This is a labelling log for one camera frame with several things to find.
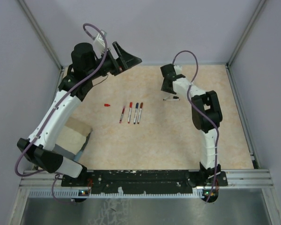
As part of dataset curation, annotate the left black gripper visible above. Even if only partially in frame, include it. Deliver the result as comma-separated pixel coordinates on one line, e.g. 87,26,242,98
86,41,141,80

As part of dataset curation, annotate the dark red pen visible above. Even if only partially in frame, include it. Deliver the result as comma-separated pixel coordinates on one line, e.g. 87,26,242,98
137,102,143,124

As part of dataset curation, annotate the red capped white pen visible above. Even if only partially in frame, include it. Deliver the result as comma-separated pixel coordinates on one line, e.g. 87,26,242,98
127,102,133,124

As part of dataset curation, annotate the blue end white pen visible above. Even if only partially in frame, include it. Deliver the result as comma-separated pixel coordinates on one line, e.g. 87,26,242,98
133,102,139,124

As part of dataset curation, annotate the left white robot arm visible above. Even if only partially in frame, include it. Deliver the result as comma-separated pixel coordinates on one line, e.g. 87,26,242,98
17,42,142,186

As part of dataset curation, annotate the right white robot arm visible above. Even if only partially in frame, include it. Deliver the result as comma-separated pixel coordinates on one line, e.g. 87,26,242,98
160,64,222,186

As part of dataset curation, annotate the black capped white pen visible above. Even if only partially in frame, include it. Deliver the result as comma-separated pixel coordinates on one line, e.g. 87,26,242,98
163,96,180,101

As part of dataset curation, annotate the brown cardboard piece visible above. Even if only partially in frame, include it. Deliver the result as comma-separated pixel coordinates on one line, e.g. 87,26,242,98
56,117,92,154

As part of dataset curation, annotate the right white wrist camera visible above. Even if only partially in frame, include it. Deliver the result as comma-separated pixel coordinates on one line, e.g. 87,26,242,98
174,65,182,75

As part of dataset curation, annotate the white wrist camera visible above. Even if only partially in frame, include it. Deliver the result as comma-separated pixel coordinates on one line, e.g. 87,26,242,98
92,30,106,54
174,65,182,75

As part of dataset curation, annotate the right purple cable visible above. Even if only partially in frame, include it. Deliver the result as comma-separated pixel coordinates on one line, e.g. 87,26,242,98
172,50,221,203

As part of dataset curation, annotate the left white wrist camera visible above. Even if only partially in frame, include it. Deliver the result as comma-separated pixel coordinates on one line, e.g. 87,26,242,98
92,30,106,54

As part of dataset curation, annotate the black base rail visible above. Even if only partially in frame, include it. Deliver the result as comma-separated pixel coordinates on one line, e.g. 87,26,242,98
61,170,213,195

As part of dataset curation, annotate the white slotted cable duct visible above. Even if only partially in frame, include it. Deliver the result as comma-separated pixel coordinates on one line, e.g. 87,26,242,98
28,188,217,200

